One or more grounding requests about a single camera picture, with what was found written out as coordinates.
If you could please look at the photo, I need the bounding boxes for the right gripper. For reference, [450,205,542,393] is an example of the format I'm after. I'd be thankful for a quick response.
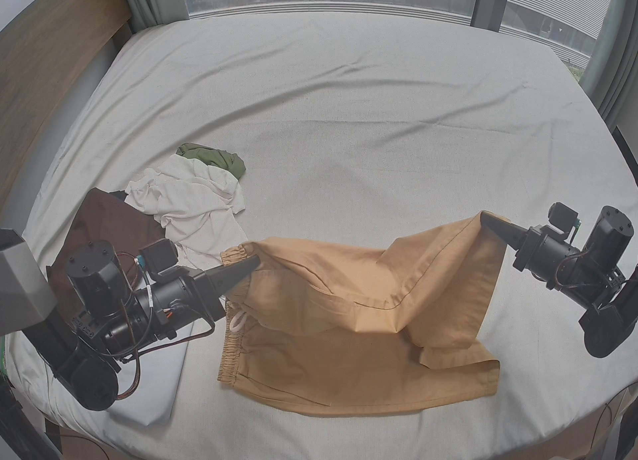
[512,224,584,291]

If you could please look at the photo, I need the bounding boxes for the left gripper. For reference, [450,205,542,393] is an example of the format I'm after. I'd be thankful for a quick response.
[142,268,227,334]

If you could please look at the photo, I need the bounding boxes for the tan shorts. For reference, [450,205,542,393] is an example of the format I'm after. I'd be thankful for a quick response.
[217,210,500,417]

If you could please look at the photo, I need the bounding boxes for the bed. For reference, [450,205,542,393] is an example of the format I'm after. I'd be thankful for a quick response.
[0,0,638,460]

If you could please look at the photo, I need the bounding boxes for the pale grey garment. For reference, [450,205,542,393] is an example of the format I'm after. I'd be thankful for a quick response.
[107,318,196,427]

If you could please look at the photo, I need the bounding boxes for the white garment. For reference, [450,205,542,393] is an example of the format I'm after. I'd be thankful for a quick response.
[124,153,250,273]

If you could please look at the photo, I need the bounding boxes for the brown garment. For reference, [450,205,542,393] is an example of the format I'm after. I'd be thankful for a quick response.
[46,188,167,309]

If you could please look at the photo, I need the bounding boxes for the green garment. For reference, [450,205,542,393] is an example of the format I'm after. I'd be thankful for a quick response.
[178,143,246,181]

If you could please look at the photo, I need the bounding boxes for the black cable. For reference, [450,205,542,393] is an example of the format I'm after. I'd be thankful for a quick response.
[119,316,216,364]

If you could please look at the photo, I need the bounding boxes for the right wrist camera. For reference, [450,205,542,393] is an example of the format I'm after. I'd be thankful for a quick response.
[547,202,583,239]

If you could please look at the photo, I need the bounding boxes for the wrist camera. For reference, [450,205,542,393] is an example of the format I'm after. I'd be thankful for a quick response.
[547,202,583,239]
[137,238,180,285]

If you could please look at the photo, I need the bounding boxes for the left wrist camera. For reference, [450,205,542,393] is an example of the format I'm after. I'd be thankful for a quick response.
[137,238,180,285]

